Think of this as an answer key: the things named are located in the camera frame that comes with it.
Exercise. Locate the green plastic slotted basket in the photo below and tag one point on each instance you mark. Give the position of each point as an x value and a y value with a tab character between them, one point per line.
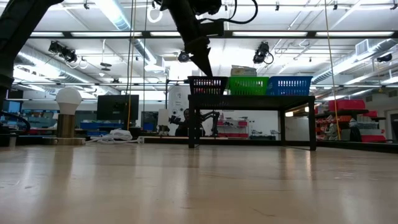
247	86

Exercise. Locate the black shelf rack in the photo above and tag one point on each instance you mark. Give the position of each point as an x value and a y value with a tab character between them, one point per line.
339	112

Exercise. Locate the black plastic slotted basket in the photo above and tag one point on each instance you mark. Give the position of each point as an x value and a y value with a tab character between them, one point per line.
208	86

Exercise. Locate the silver ventilation duct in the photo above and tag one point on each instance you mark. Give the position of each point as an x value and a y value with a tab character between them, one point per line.
382	46
46	62

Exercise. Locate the blue plastic slotted basket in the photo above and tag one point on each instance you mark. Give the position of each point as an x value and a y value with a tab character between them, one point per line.
289	85

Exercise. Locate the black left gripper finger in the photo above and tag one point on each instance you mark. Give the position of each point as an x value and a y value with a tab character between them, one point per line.
202	53

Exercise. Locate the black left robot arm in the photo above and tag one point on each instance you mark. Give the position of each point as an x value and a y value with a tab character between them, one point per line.
15	31

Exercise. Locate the blue storage tray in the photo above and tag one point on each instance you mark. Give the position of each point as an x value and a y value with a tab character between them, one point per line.
99	125

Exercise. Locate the black rig camera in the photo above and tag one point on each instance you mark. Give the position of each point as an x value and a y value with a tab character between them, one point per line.
183	57
63	53
385	57
261	53

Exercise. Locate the computer monitor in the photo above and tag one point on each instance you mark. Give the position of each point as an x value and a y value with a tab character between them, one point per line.
14	106

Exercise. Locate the red storage bin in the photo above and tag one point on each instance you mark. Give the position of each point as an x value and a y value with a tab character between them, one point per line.
373	138
346	104

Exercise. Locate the black monitor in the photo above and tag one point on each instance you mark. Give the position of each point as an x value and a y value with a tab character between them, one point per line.
118	107

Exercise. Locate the yellow green crayon box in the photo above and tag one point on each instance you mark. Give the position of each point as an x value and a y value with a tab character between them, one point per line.
244	71

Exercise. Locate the person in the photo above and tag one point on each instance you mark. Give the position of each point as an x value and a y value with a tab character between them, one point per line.
186	115

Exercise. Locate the white cabinet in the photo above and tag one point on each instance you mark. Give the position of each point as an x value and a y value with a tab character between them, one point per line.
178	99

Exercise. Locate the black aluminium rig frame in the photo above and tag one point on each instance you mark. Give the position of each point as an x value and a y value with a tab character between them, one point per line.
363	146

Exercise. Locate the white shelf unit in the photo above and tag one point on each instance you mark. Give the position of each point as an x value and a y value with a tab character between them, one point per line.
236	127

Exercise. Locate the small grey post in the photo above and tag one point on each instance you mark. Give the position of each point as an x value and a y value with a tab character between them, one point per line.
12	141

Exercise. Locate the white box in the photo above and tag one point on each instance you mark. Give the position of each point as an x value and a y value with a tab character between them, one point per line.
163	117

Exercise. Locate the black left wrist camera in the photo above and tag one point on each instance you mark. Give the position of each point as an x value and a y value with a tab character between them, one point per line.
213	28

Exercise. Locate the small black round sensor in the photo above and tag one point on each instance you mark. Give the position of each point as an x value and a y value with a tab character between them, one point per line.
106	65

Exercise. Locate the brass lamp with white bulb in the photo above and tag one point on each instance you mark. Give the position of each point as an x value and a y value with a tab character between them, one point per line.
68	99

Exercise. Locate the black light bar frame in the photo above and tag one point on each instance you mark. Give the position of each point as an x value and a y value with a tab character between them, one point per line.
267	34

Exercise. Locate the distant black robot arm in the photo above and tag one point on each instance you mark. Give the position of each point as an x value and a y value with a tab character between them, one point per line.
174	119
214	116

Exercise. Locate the black mesh monitor riser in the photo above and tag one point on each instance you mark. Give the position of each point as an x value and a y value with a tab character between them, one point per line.
248	101

